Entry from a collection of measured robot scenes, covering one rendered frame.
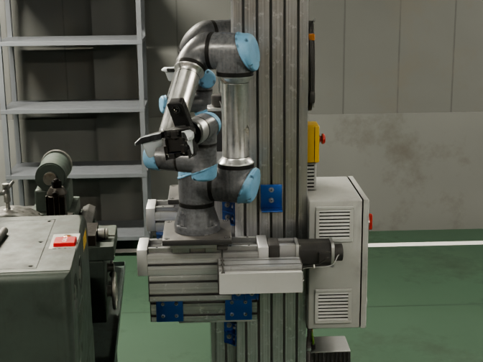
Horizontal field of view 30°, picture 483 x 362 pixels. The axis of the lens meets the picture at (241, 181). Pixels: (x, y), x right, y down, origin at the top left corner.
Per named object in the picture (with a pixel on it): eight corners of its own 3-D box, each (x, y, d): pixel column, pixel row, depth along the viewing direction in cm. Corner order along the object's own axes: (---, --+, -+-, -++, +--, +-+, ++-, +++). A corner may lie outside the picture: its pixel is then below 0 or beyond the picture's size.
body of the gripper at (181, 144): (190, 159, 239) (205, 149, 250) (185, 126, 237) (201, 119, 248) (163, 161, 241) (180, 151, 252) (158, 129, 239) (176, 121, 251)
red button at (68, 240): (75, 249, 251) (75, 242, 251) (53, 250, 251) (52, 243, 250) (77, 242, 257) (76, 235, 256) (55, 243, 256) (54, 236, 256)
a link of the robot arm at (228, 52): (220, 196, 298) (217, 29, 285) (263, 200, 293) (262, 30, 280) (207, 205, 287) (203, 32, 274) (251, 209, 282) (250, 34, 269)
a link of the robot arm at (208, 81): (199, 91, 359) (198, 70, 357) (189, 87, 368) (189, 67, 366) (217, 90, 362) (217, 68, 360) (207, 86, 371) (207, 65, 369)
